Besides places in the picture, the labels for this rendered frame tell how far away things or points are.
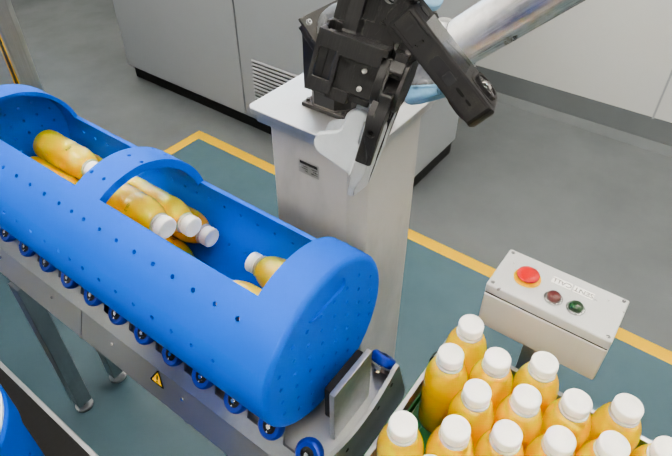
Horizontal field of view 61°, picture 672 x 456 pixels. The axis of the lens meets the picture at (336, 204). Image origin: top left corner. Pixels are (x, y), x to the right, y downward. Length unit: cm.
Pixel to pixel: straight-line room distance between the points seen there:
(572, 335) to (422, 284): 152
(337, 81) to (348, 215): 81
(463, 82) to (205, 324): 50
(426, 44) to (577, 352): 64
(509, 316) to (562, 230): 188
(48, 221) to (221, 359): 41
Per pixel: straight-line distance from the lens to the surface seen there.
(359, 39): 48
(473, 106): 49
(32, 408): 213
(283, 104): 129
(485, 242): 268
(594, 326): 96
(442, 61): 48
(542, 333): 99
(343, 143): 52
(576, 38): 356
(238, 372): 80
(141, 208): 102
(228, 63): 326
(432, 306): 236
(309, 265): 77
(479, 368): 92
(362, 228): 131
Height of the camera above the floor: 179
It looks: 40 degrees down
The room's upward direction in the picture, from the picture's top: straight up
